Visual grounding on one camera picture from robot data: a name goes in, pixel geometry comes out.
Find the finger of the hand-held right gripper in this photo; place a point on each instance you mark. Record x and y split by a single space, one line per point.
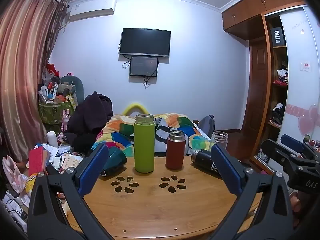
291 141
273 151

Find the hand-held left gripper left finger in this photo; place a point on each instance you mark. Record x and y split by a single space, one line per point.
92 170

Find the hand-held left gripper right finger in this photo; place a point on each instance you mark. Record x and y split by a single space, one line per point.
225 172

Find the black bottle lying down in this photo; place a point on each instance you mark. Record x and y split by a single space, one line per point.
203 158

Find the dark teal cup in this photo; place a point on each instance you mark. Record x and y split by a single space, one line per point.
115 158

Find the red thermos cup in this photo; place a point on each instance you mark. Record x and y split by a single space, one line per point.
175 152

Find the tall green cup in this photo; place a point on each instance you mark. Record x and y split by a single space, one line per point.
144 145

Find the person's right hand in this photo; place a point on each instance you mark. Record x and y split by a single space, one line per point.
296 202

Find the pile of papers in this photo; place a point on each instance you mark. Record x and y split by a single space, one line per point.
62 158

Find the clear glass jar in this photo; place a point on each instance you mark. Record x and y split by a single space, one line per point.
220 140

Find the colourful patchwork blanket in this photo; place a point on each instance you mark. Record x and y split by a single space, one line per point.
120 135

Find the grey pillow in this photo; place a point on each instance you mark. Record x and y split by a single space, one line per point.
207 126

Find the white bottle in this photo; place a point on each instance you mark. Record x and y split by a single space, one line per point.
52 140

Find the red box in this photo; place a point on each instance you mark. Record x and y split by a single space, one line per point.
37 160

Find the pile of dark clothes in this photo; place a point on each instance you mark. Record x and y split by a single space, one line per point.
90 115

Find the pink bunny toy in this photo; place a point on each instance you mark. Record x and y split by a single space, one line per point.
66 118

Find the brown wooden door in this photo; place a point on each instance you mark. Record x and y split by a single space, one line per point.
257 85

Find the green storage bag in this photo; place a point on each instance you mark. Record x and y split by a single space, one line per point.
51 113

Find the wooden wardrobe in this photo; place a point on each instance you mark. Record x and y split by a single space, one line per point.
295 62

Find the pink plastic bag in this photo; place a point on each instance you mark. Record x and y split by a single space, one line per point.
12 175

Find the grey plush toy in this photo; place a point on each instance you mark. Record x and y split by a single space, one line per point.
75 86

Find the black printed box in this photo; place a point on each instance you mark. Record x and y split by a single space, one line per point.
278 37

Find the red paper bag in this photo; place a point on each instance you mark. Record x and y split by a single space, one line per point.
52 70

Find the striped pink curtain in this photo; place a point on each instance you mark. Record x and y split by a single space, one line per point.
22 75

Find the white air conditioner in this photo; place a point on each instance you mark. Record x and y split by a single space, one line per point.
92 8

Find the pink wall sticker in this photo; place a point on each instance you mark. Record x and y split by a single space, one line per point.
306 66

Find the small black wall monitor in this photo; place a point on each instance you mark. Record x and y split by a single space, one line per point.
143 66

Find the wall-mounted black television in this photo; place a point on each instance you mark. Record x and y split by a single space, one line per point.
145 42

